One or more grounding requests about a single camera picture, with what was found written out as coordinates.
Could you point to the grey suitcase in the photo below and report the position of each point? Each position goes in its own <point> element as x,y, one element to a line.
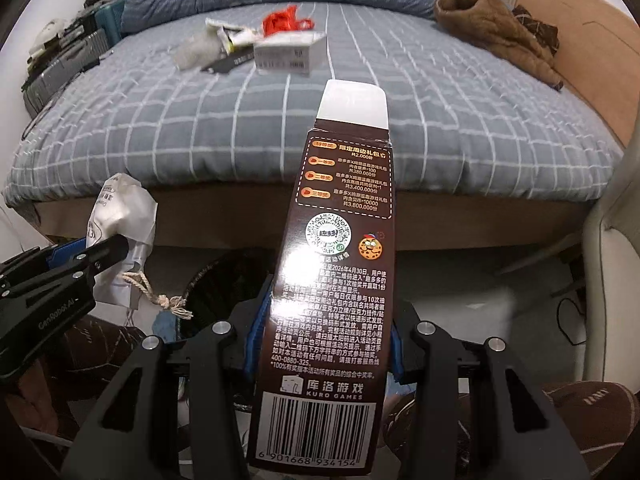
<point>60,70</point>

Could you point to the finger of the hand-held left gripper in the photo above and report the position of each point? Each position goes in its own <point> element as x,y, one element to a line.
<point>65,252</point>
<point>107,252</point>

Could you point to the bed with grey checked sheet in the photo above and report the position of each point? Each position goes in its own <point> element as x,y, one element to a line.
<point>150,125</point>

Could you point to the dark patterned cloth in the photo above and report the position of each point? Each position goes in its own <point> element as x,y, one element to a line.
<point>542,30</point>

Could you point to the brown cookie box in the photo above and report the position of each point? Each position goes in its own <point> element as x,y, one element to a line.
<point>330,260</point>

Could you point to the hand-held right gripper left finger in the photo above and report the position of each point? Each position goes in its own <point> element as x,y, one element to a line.
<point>252,350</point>

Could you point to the red plastic bag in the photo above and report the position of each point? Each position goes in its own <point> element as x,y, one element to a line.
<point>280,22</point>

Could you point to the black-lined waste bin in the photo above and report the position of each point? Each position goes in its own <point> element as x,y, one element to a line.
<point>220,285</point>

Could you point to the white plastic device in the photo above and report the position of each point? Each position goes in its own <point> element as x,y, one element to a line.
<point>47,35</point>

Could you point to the black packet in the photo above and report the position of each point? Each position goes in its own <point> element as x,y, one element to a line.
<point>227,62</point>

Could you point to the white earphone box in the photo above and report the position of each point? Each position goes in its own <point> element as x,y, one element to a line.
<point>285,52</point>

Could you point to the wooden headboard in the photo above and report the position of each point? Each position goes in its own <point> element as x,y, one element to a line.
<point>595,60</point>

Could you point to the brown padded jacket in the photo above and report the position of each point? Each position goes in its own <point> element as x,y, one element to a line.
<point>490,25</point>

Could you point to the white wrapper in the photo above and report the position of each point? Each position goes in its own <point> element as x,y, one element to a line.
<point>242,40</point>

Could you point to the cream chair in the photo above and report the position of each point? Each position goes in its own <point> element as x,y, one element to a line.
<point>610,240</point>

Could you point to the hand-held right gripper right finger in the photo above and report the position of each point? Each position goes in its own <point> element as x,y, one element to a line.
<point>397,355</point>

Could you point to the clear bubble wrap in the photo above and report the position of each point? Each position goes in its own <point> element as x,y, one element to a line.
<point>192,52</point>

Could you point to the teal suitcase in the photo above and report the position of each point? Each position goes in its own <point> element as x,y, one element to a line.
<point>112,22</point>

